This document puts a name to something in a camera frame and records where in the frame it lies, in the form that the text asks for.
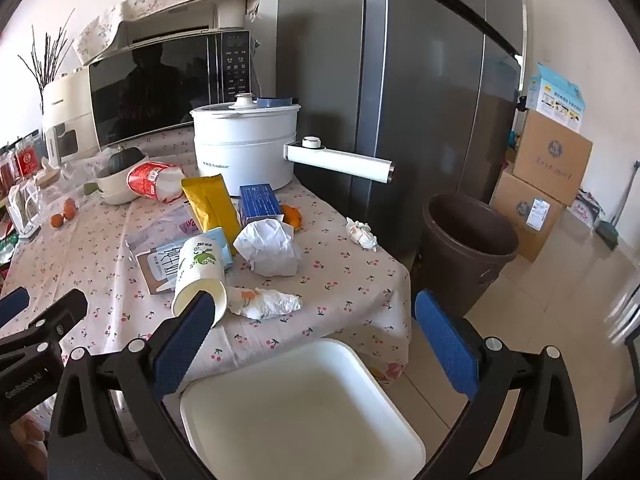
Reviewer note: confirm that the broom with dustpan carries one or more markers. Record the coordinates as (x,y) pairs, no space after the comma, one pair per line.
(609,232)

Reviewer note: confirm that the green squash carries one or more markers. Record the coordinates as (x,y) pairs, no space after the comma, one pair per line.
(122,160)

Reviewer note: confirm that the floral appliance cover cloth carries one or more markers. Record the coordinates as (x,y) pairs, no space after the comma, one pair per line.
(150,5)

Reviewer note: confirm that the white tissue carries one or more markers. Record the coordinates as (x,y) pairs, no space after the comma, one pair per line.
(362,234)

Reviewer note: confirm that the paper cup with green print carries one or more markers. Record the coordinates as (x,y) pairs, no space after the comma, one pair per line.
(197,275)

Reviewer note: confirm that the blue and white box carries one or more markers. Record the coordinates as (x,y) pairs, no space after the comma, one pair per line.
(557,100)

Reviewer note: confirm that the red labelled packets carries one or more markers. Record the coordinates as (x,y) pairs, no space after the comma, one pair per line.
(25,160)

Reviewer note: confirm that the black microwave oven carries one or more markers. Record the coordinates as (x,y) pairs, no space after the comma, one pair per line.
(150,90)

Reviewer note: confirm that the dried branches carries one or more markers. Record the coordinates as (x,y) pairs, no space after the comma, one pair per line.
(47,60)

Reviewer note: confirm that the grey refrigerator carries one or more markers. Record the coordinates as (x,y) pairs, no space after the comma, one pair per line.
(425,110)

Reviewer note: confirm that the blue round container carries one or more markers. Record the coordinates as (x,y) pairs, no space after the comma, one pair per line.
(272,101)

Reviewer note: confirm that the clear plastic wrapper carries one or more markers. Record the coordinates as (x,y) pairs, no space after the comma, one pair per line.
(160,232)

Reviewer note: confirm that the dark metal chair frame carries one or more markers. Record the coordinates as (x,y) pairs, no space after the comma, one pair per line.
(631,355)

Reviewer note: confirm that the cream kitchen appliance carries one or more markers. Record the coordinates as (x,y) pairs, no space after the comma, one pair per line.
(65,105)

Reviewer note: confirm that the yellow packet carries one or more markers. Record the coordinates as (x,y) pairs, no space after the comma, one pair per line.
(212,210)

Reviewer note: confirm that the brown egg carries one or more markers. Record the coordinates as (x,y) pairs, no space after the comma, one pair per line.
(70,207)
(57,220)

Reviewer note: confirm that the white square plastic bin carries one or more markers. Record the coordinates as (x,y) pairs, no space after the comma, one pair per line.
(300,410)

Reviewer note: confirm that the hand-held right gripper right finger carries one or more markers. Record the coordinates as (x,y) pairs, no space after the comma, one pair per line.
(445,345)

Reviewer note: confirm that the white electric pot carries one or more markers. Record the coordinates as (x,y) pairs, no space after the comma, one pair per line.
(245,150)

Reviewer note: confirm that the brown round trash can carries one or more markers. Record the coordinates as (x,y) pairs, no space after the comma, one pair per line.
(450,270)

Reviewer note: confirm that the pot lid with white knob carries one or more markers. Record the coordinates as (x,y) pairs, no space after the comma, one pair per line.
(245,101)

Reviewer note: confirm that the orange peel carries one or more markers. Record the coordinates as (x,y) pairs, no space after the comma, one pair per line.
(292,216)

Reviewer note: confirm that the red and white plastic bag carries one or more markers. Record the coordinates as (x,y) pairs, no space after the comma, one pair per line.
(150,180)

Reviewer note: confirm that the printed tissue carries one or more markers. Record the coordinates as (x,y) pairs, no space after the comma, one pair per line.
(265,304)

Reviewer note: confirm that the large cardboard box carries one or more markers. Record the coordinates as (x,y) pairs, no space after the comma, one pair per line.
(550,155)

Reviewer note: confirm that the small white pot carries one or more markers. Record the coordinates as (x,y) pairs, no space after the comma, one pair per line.
(115,191)

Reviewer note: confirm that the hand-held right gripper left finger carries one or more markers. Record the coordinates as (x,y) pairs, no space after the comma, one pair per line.
(182,342)

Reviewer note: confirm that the white paper bag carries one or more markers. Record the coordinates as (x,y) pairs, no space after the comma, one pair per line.
(267,250)

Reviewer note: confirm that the cardboard box with white label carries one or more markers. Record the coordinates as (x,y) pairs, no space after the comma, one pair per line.
(525,215)

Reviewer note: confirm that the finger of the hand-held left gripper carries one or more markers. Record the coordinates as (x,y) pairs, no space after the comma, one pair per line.
(12,306)
(57,315)

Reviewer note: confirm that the beige flat appliance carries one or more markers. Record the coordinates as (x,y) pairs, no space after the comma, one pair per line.
(200,17)

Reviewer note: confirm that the brown and white package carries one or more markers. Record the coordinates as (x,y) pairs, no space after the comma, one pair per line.
(160,262)

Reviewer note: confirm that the floral tablecloth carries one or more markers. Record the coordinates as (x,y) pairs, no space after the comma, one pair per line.
(325,280)

